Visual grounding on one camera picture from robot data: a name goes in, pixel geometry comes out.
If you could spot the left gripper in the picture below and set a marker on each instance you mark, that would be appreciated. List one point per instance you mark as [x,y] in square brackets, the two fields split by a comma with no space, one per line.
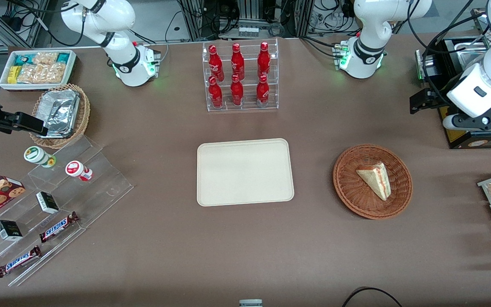
[435,98]

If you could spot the triangle sandwich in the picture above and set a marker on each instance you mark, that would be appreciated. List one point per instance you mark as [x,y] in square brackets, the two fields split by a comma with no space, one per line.
[377,181]

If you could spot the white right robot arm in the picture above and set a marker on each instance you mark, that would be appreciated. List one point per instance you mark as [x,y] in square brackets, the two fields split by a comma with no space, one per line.
[117,25]

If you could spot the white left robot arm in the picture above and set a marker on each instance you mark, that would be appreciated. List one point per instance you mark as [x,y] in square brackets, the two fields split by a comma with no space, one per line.
[369,25]

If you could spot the light wicker basket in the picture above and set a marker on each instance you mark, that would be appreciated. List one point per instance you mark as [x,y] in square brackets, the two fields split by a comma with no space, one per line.
[84,115]

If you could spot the brown wicker basket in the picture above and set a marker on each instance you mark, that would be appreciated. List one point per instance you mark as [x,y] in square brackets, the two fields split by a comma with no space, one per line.
[352,192]

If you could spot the beige plastic tray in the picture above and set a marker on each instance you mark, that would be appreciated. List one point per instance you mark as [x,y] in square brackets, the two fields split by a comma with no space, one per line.
[245,172]

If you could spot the silver metal block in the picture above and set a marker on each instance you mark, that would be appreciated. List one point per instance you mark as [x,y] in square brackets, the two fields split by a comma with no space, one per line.
[434,68]

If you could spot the aluminium foil container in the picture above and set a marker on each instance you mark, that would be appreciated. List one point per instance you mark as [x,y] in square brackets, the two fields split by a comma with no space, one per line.
[60,113]

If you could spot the green lid yogurt cup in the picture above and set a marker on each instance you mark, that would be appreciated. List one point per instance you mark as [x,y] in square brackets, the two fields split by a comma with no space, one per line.
[36,155]

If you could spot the yellow snack packet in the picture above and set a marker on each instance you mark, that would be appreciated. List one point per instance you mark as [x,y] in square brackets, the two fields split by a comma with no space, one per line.
[12,74]

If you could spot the large clear cracker bag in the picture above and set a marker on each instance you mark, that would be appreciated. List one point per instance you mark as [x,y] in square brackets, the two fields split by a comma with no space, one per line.
[41,73]

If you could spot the steel warmer pan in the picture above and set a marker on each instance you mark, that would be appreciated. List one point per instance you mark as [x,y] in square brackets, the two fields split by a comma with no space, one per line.
[469,51]

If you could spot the red lid yogurt cup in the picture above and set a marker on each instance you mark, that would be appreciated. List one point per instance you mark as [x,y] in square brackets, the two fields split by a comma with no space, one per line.
[76,169]

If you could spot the small clear cracker bag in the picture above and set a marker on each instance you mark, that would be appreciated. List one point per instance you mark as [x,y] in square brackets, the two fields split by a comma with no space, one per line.
[45,58]

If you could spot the white rectangular snack bin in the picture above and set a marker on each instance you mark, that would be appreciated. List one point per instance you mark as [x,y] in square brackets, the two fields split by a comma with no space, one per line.
[71,70]

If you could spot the black food warmer case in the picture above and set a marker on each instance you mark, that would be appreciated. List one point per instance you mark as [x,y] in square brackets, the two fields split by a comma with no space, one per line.
[484,140]

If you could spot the small teal snack packet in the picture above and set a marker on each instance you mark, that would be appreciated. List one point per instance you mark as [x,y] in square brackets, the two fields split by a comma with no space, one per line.
[63,57]

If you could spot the small black box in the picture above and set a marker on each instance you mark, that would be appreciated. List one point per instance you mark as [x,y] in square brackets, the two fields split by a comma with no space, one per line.
[47,202]
[9,230]

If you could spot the clear acrylic step display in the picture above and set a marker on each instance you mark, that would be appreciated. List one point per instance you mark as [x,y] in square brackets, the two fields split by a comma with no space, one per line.
[100,187]

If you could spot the Snickers chocolate bar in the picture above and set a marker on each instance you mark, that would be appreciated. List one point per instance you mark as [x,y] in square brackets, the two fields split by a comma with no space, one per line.
[58,227]
[18,261]

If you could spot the red cola bottle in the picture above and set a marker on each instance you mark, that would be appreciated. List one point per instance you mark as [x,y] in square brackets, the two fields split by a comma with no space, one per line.
[215,64]
[264,59]
[237,62]
[215,94]
[237,91]
[262,91]

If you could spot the clear acrylic bottle rack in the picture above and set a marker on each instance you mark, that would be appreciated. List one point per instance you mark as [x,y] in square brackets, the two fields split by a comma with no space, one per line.
[249,104]

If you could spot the white power strip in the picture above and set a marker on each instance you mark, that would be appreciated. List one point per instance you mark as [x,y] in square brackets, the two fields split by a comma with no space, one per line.
[248,31]

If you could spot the small grey object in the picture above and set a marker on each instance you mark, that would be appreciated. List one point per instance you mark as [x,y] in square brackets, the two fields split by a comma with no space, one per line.
[250,303]

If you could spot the aluminium frame rack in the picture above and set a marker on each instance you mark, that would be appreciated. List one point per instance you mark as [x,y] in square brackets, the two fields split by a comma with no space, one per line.
[296,17]

